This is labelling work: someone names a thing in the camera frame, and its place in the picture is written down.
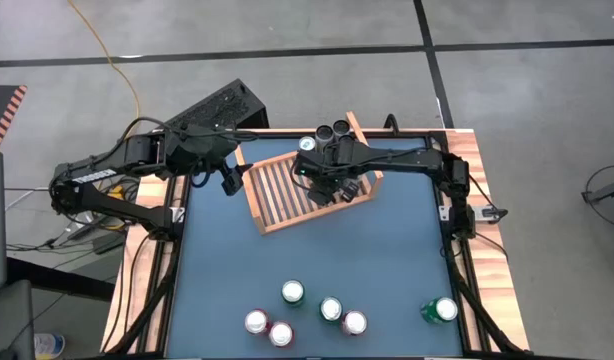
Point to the black power adapter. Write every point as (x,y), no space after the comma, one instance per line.
(109,242)

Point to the grey metal stand base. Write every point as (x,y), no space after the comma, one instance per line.
(609,192)

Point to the red Coca-Cola can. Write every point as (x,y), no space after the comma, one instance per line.
(281,334)
(355,322)
(257,321)

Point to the yellow plug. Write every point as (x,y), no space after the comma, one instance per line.
(114,191)

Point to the black floor beam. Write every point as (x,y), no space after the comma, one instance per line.
(57,280)

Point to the green Sprite can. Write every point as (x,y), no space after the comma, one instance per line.
(293,291)
(444,308)
(331,308)

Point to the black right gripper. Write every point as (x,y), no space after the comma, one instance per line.
(337,179)

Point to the wooden slatted shelf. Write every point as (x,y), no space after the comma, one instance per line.
(317,213)

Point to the white metal bracket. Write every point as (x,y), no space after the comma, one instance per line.
(178,215)
(444,212)

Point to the blue silver Red Bull can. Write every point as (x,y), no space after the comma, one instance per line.
(307,144)

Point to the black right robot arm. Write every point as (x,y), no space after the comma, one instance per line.
(402,159)

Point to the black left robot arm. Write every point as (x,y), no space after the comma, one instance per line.
(137,150)

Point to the white blue yellow bag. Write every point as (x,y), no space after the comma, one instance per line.
(49,345)

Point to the black aluminium table frame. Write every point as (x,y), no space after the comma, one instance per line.
(460,320)

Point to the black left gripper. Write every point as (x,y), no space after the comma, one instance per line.
(214,147)

